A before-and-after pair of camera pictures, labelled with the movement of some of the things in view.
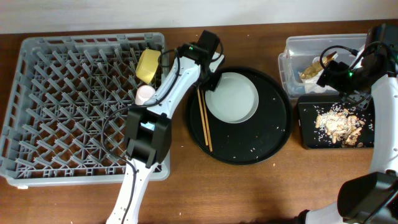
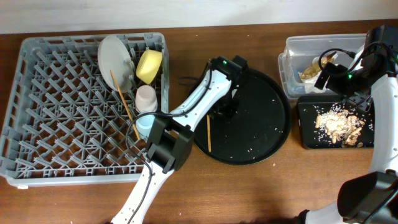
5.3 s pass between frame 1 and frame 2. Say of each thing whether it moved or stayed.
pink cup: stayed
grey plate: moved
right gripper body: stayed
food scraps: stayed
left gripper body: moved
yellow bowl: stayed
